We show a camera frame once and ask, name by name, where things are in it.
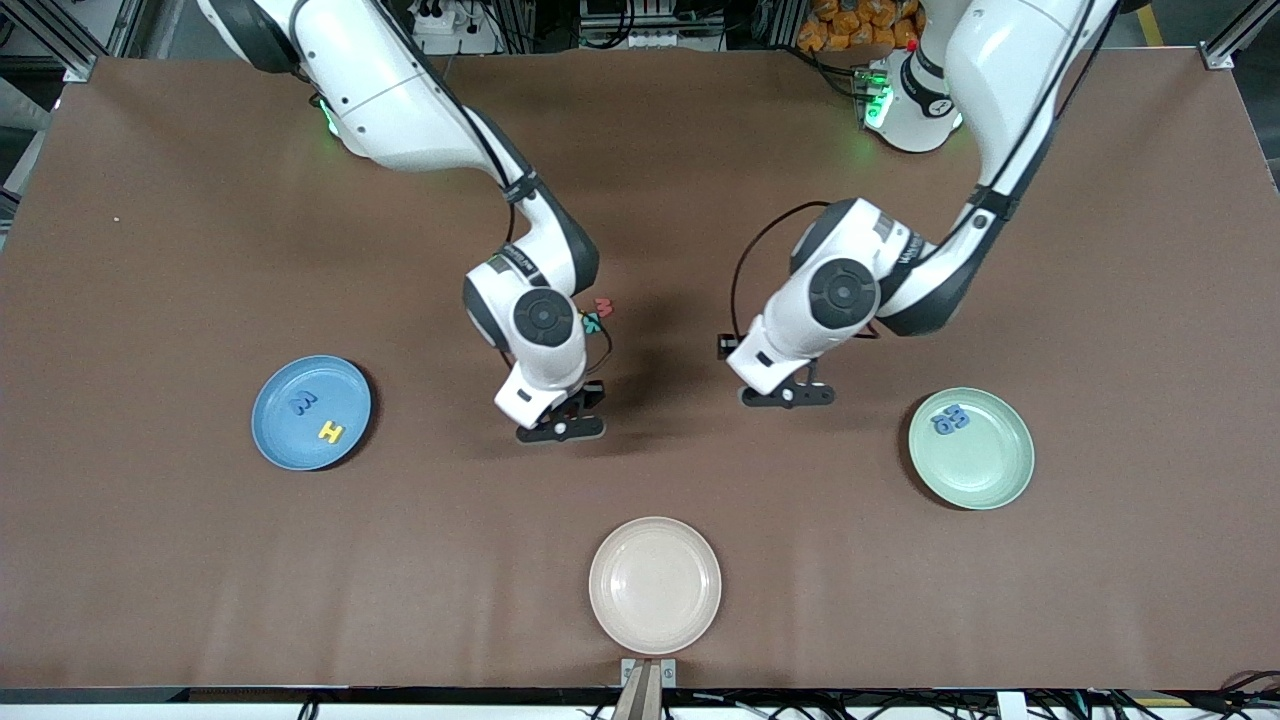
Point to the teal foam letter K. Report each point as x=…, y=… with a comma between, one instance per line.
x=592, y=323

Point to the yellow foam letter H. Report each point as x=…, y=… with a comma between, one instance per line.
x=331, y=432

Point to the brown table cover mat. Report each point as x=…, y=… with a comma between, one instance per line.
x=800, y=560

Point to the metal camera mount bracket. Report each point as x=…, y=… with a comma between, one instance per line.
x=668, y=672

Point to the blue lowercase foam letter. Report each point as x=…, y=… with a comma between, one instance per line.
x=959, y=412

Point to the aluminium frame post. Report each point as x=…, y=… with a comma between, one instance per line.
x=82, y=68
x=1222, y=55

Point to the pile of orange objects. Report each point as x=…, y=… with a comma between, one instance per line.
x=840, y=30

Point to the green plate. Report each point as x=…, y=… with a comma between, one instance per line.
x=985, y=465

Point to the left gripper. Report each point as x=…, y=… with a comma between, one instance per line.
x=727, y=346

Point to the white power strip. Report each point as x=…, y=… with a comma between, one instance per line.
x=455, y=40

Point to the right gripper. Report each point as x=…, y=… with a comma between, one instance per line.
x=592, y=394

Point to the blue plate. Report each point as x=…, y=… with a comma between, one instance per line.
x=290, y=440

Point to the blue foam letter g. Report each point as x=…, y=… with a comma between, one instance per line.
x=943, y=425

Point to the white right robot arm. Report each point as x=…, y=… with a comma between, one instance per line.
x=400, y=110

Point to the dark blue foam letter M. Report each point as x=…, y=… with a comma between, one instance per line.
x=303, y=404

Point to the beige plate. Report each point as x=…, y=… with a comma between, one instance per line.
x=655, y=585

